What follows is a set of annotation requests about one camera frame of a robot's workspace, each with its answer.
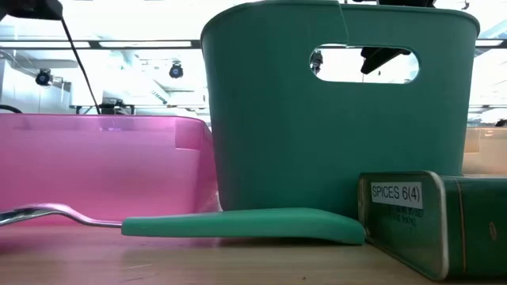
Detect pink translucent plastic bin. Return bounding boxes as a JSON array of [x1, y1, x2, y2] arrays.
[[0, 112, 222, 227]]

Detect green rectangular spice tin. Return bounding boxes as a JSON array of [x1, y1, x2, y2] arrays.
[[357, 169, 507, 281]]

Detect teal plastic bin with handles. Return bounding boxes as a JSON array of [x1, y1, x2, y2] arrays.
[[200, 0, 482, 218]]

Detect long ceiling light rail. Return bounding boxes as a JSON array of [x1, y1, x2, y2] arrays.
[[0, 38, 507, 50]]

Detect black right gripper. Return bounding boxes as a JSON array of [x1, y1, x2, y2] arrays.
[[352, 0, 436, 75]]

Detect orange translucent plastic bin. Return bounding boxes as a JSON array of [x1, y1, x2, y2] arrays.
[[461, 126, 507, 177]]

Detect spoon with teal handle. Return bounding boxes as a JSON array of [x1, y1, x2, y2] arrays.
[[0, 202, 366, 245]]

